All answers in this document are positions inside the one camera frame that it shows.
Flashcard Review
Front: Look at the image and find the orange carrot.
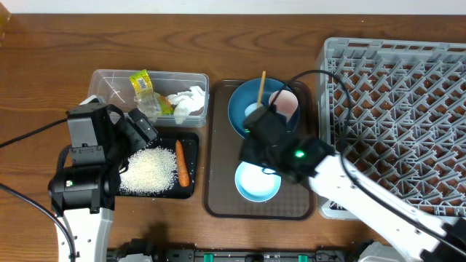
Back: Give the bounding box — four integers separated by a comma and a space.
175, 140, 191, 187

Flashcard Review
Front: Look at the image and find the brown serving tray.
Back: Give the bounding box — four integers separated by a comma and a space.
203, 79, 315, 221

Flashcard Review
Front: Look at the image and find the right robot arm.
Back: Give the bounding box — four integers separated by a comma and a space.
240, 107, 465, 261

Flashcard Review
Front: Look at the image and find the light blue cup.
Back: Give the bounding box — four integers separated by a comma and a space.
244, 103, 262, 117

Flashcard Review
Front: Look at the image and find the white napkin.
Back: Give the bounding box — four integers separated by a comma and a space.
167, 86, 205, 124

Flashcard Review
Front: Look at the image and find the yellow green snack wrapper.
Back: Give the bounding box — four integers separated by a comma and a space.
129, 69, 174, 118

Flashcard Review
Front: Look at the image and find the light blue rice bowl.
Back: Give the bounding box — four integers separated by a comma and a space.
234, 162, 282, 202

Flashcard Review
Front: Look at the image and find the pink cup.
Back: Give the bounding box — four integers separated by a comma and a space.
269, 90, 299, 122

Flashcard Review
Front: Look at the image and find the clear plastic bin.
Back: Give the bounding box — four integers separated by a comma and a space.
88, 69, 210, 127

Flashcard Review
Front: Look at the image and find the wooden chopstick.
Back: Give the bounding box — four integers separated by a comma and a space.
256, 71, 266, 108

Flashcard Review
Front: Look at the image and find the white rice pile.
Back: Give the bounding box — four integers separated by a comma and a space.
120, 147, 177, 196

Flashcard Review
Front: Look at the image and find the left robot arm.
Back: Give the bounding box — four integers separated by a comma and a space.
48, 95, 158, 261

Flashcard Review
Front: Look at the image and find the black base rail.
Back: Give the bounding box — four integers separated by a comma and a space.
106, 239, 359, 262

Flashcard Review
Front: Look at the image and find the grey dishwasher rack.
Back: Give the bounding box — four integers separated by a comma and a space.
316, 37, 465, 221

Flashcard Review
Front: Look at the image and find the dark blue plate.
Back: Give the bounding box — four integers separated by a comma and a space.
228, 78, 283, 138

